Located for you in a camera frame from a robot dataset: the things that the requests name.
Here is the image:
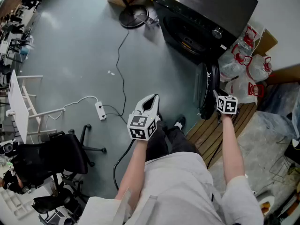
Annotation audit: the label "black washing machine door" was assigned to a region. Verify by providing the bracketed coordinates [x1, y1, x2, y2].
[193, 61, 221, 120]

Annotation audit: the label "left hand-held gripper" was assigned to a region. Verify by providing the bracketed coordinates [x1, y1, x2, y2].
[127, 94, 162, 141]

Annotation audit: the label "black washing machine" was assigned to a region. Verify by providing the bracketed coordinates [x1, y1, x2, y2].
[150, 0, 259, 66]

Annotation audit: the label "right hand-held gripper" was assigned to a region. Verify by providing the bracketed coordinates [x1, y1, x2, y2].
[212, 89, 238, 115]

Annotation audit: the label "thin black floor cable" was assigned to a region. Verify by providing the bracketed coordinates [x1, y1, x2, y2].
[100, 27, 129, 124]

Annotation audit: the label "black pedestal fan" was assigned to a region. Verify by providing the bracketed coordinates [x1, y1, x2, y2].
[113, 0, 150, 29]

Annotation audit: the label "white power cable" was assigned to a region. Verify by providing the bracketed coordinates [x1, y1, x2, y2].
[45, 95, 99, 126]

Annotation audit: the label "person's black trousers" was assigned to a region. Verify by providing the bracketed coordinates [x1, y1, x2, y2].
[145, 120, 200, 163]

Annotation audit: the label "clear plastic bag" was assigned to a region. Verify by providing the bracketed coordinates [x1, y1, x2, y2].
[256, 82, 300, 126]

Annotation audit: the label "white power strip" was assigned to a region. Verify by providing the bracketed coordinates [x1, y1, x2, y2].
[95, 101, 107, 121]

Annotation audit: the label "person's white shirt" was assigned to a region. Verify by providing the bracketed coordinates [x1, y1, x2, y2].
[77, 151, 265, 225]

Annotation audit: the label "thick black gripper cable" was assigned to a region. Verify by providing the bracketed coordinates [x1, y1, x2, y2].
[113, 138, 137, 192]

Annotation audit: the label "white compartment tray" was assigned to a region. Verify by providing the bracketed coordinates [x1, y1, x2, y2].
[0, 188, 33, 220]

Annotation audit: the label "black stool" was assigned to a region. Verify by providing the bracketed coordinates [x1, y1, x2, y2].
[32, 187, 83, 220]

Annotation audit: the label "wooden slatted platform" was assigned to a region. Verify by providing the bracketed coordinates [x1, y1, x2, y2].
[186, 102, 258, 170]

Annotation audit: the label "person's right forearm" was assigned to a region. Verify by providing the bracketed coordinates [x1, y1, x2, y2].
[220, 113, 246, 192]

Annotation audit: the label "small cardboard box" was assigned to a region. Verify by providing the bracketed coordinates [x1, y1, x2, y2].
[252, 28, 279, 57]

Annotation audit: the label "grey shoulder strap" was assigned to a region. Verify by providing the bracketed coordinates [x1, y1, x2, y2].
[112, 187, 158, 225]

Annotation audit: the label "person's left forearm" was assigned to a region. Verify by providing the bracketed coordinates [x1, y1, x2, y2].
[114, 138, 150, 201]

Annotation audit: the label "person's black shoe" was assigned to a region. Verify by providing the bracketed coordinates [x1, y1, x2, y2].
[156, 112, 167, 129]
[173, 116, 187, 130]

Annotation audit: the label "brown cardboard panel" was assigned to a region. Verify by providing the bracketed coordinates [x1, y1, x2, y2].
[267, 64, 300, 86]

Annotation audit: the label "black office chair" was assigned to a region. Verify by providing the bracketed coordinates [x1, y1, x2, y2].
[10, 123, 107, 189]

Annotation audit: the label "white table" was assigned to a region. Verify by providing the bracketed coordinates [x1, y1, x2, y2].
[7, 69, 30, 144]

